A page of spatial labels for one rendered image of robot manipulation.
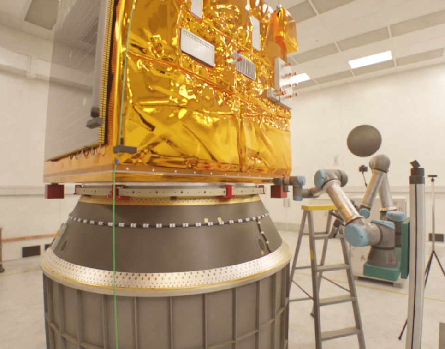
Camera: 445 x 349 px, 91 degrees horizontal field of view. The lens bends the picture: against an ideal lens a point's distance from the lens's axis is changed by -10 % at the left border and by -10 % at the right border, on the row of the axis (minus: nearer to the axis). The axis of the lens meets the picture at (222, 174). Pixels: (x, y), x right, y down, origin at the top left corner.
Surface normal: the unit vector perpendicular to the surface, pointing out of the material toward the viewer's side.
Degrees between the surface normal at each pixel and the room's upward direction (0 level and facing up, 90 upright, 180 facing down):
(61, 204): 90
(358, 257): 90
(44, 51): 90
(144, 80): 88
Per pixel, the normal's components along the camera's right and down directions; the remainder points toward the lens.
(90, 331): -0.28, -0.04
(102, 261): -0.21, -0.51
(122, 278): -0.05, -0.76
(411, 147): -0.64, -0.04
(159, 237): 0.10, -0.51
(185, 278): 0.17, -0.76
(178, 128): 0.77, -0.04
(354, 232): -0.95, 0.08
